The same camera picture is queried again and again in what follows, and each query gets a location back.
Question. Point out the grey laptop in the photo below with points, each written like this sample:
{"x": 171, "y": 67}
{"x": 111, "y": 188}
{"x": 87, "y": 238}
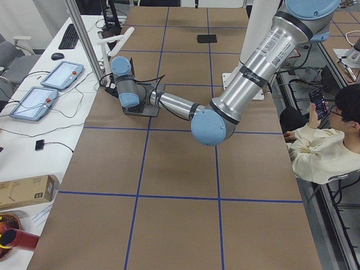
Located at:
{"x": 144, "y": 108}

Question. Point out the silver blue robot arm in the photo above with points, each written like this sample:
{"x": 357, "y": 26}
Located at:
{"x": 294, "y": 23}

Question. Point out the black desk mouse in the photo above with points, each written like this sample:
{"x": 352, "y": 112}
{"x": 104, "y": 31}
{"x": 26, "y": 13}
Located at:
{"x": 57, "y": 56}

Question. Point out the upper teach pendant tablet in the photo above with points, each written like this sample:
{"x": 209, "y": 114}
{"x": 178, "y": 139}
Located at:
{"x": 63, "y": 75}

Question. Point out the teach pendant tablet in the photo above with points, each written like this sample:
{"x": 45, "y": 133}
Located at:
{"x": 63, "y": 75}
{"x": 35, "y": 104}

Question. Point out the person in cream sweater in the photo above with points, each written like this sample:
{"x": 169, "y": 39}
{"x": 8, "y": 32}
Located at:
{"x": 323, "y": 155}

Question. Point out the small black device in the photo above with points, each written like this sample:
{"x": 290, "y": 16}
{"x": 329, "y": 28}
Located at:
{"x": 39, "y": 144}

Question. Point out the black smartphone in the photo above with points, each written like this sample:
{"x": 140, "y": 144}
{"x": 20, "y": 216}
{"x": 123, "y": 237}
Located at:
{"x": 316, "y": 98}

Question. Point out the black keyboard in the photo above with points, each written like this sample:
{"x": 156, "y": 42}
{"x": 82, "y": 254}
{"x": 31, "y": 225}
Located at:
{"x": 69, "y": 39}

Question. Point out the lower teach pendant tablet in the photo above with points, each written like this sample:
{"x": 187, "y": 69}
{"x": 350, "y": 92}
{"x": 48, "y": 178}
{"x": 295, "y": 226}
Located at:
{"x": 35, "y": 104}

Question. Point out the cardboard box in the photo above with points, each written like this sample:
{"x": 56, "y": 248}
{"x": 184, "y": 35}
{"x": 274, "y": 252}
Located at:
{"x": 27, "y": 191}

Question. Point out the grey office chair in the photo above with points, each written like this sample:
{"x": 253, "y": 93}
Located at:
{"x": 16, "y": 60}

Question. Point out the red cylinder bottle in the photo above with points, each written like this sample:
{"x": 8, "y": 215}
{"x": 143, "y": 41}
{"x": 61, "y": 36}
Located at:
{"x": 18, "y": 239}

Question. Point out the aluminium frame post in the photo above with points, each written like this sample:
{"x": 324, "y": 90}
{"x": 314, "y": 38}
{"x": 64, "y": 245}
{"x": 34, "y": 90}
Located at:
{"x": 80, "y": 28}

